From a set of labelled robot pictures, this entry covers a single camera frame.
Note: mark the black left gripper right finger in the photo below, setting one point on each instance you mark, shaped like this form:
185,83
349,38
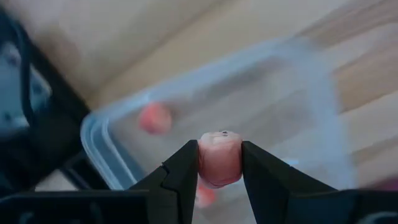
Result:
267,186

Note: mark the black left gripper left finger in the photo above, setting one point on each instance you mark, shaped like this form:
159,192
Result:
174,186

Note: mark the small red toy strawberry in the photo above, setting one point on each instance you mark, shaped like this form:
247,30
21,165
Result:
206,196

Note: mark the pink toy fruit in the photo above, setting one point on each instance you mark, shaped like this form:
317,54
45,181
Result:
220,160
155,118

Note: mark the clear plastic tupperware container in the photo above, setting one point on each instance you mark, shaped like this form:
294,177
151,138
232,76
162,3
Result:
280,109

